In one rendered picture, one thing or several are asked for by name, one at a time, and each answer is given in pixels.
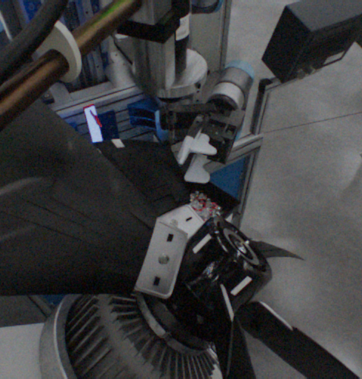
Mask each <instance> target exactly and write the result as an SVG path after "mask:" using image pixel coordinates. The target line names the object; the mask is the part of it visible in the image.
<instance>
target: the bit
mask: <svg viewBox="0 0 362 379"><path fill-rule="evenodd" d="M166 116H167V123H168V130H169V142H170V143H173V142H174V123H175V122H176V113H174V110H168V113H167V114H166Z"/></svg>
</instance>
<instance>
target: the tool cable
mask: <svg viewBox="0 0 362 379"><path fill-rule="evenodd" d="M68 2H69V0H45V1H44V3H43V5H42V6H41V7H40V8H39V9H38V11H37V12H36V14H35V16H34V17H33V18H32V19H31V21H29V22H28V23H27V26H26V27H25V28H24V29H23V30H22V31H21V32H20V33H19V34H17V36H16V37H15V38H14V39H13V40H12V41H11V42H10V43H9V44H8V45H7V46H6V47H4V48H3V49H2V51H1V52H0V86H1V85H3V83H4V82H5V81H6V80H8V78H11V76H12V75H13V74H14V73H15V72H16V71H17V70H18V69H19V68H20V67H22V66H23V64H24V63H25V62H26V61H27V60H28V58H29V57H31V55H32V54H34V52H35V51H36V50H37V52H38V55H39V57H41V56H42V54H43V53H45V52H46V51H48V50H50V49H54V50H57V51H59V52H61V53H62V54H63V55H64V56H65V57H66V59H67V61H68V64H69V67H70V68H69V71H68V73H67V74H66V75H65V76H63V77H61V78H60V79H59V80H60V81H64V82H71V81H72V80H74V79H76V78H77V77H78V75H79V74H80V72H81V55H80V52H79V50H78V45H77V44H76V41H75V39H74V38H73V36H72V35H71V33H69V32H68V29H67V28H66V27H65V26H64V25H63V24H62V23H61V22H60V21H59V20H60V18H61V16H62V14H63V12H64V10H65V8H66V7H67V5H68Z"/></svg>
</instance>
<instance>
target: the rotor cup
mask: <svg viewBox="0 0 362 379"><path fill-rule="evenodd" d="M208 234H210V237H211V239H209V240H208V242H206V243H205V244H204V245H203V246H202V248H200V249H199V250H198V251H197V252H196V253H194V252H193V249H194V248H196V246H197V245H198V244H199V243H200V242H201V241H202V240H203V239H204V238H205V237H206V236H207V235H208ZM234 241H237V242H238V243H241V244H243V246H244V249H245V251H247V252H245V253H243V252H241V251H240V250H239V249H238V248H237V247H236V245H235V244H234ZM247 276H248V277H250V278H251V279H252V280H251V281H250V282H249V283H248V284H246V285H245V286H244V287H243V288H242V289H241V291H239V292H238V293H237V294H235V295H233V294H232V293H231V291H232V290H233V289H234V288H235V287H236V286H238V285H239V284H240V283H241V282H242V281H243V280H244V279H245V277H247ZM272 277H273V275H272V269H271V266H270V265H269V263H268V261H267V260H266V259H265V257H264V256H263V254H262V253H261V252H260V250H259V249H258V248H257V246H256V245H254V243H253V242H251V240H250V239H248V237H247V236H246V235H245V234H243V233H242V231H240V230H239V229H238V228H237V227H236V226H234V225H233V224H231V223H230V222H229V221H227V220H226V219H223V218H220V217H217V215H211V216H210V217H209V218H208V219H207V220H205V221H204V222H203V223H202V224H201V225H200V227H199V228H197V230H196V231H194V232H193V233H192V234H191V235H190V237H189V238H188V240H187V246H186V249H184V254H183V256H182V260H181V264H180V268H179V271H178V275H177V278H176V282H175V284H174V287H173V289H172V294H171V296H169V299H165V298H160V297H157V296H154V295H149V294H147V293H146V296H147V299H148V301H149V303H150V306H151V307H152V309H153V311H155V313H156V315H157V316H158V318H159V319H160V320H161V322H162V323H164V324H165V326H166V327H167V328H168V330H170V331H171V332H172V333H173V334H175V335H176V336H178V338H179V339H181V340H182V341H183V342H186V343H188V344H190V345H192V346H196V347H199V348H204V349H207V348H210V347H213V346H214V341H213V338H211V337H210V335H209V323H213V316H214V305H215V295H216V284H217V281H219V282H220V284H222V285H223V286H224V288H225V291H227V295H228V298H229V302H230V305H231V307H233V314H236V312H238V311H239V310H240V309H241V308H242V307H243V306H245V305H246V304H247V303H249V301H250V300H251V299H252V298H254V297H255V296H256V295H257V294H258V293H259V292H260V291H261V290H262V289H263V288H264V287H265V286H266V285H267V284H269V283H270V282H271V280H272Z"/></svg>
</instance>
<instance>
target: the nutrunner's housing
mask: <svg viewBox="0 0 362 379"><path fill-rule="evenodd" d="M171 6H172V7H179V8H180V27H179V29H178V30H177V31H176V32H175V74H178V73H181V72H183V71H184V70H185V69H186V68H187V44H188V43H189V35H190V0H171ZM158 98H159V99H160V100H161V101H163V102H166V103H167V104H174V102H177V101H180V100H181V99H182V98H183V96H182V97H178V98H161V97H158Z"/></svg>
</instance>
